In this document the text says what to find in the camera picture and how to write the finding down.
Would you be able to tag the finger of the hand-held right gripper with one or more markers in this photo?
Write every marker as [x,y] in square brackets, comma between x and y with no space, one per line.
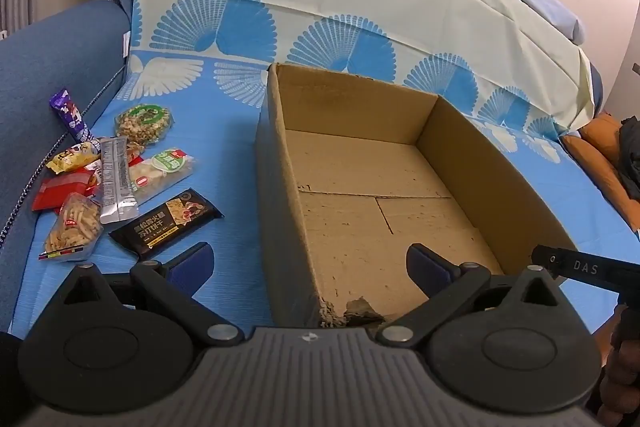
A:
[546,263]

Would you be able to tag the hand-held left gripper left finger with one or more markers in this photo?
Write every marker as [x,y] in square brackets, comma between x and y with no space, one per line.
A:
[192,267]

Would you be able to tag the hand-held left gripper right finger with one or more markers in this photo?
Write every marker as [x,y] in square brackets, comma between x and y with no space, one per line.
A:
[427,267]

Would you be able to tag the black cracker packet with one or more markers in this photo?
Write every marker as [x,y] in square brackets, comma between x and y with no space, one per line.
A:
[167,222]

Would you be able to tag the white packet with green label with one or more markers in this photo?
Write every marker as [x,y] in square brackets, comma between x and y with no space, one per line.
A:
[162,169]

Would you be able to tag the cardboard box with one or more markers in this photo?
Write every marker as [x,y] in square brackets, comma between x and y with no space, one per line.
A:
[360,187]

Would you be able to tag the silver foil snack packet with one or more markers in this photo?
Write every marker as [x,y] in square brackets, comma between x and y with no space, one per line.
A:
[116,187]

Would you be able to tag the clear packet of fried sticks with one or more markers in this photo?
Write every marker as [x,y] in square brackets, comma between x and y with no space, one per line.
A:
[75,224]

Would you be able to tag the small brown snack packet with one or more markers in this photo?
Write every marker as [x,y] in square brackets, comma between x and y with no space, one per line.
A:
[135,153]

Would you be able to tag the large red snack packet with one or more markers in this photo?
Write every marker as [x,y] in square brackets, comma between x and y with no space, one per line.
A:
[62,192]

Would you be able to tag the round nut cookie packet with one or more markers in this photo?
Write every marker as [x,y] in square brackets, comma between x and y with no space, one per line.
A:
[145,124]

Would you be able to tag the yellow snack packet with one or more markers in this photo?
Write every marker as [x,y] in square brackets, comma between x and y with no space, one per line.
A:
[72,158]

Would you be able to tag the purple chocolate bar wrapper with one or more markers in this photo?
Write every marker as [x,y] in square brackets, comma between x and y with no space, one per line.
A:
[70,114]

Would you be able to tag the person's right hand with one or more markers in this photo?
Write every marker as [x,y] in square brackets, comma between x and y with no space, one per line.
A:
[625,377]

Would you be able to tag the orange cushion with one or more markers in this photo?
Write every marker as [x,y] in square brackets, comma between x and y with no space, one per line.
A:
[595,157]

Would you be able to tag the dark garment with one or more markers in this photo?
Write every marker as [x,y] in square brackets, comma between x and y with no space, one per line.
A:
[631,157]

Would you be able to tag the blue fan-print cloth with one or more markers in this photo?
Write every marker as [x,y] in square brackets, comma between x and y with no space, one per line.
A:
[240,147]

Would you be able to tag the white fabric tag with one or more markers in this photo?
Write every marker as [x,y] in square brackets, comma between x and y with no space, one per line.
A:
[126,44]

